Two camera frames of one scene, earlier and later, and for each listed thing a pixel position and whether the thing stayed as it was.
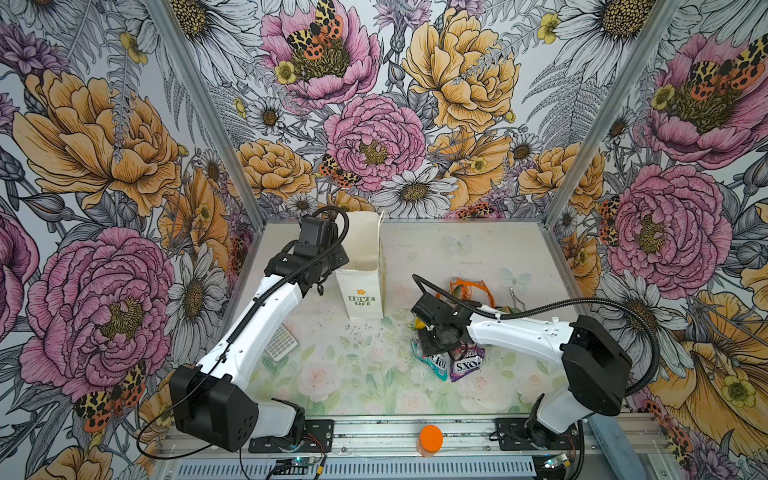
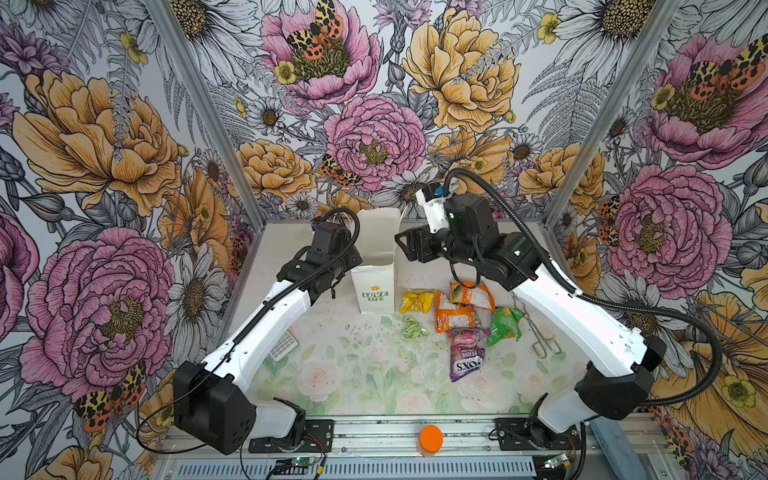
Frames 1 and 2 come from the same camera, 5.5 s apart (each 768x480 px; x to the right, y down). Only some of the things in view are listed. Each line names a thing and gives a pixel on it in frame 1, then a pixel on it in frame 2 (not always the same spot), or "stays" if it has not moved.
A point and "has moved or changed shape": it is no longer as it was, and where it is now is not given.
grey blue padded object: (616, 447) stays
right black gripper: (426, 346) → (418, 237)
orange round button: (430, 438) stays
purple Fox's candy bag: (465, 359) stays
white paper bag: (361, 280) has moved or changed shape
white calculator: (281, 343) stays
